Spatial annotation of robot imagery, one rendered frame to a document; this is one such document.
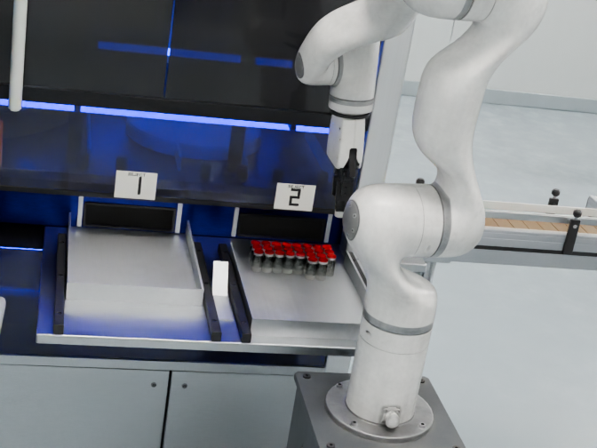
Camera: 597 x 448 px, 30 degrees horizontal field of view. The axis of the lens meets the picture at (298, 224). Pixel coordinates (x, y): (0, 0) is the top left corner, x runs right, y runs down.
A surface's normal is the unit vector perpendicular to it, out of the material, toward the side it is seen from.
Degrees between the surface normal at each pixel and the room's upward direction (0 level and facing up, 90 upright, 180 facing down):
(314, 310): 0
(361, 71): 88
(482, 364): 0
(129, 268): 0
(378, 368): 90
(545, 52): 90
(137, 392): 90
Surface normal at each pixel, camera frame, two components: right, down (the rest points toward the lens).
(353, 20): -0.40, -0.26
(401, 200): 0.29, -0.49
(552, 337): 0.15, -0.91
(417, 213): 0.37, -0.17
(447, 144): -0.04, 0.55
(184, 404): 0.18, 0.40
